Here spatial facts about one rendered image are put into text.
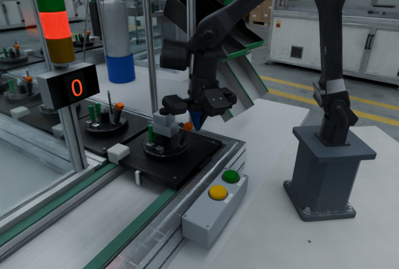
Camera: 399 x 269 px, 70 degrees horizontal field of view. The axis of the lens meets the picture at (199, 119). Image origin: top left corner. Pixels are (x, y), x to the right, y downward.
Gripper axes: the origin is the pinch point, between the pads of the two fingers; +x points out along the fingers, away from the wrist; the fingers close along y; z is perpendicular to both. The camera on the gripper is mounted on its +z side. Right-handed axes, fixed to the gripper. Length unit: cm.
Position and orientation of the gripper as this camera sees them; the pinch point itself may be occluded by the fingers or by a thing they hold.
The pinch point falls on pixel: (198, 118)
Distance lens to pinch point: 72.5
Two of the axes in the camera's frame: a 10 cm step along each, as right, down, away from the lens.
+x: -1.1, 8.6, 4.9
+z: 5.1, 4.8, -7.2
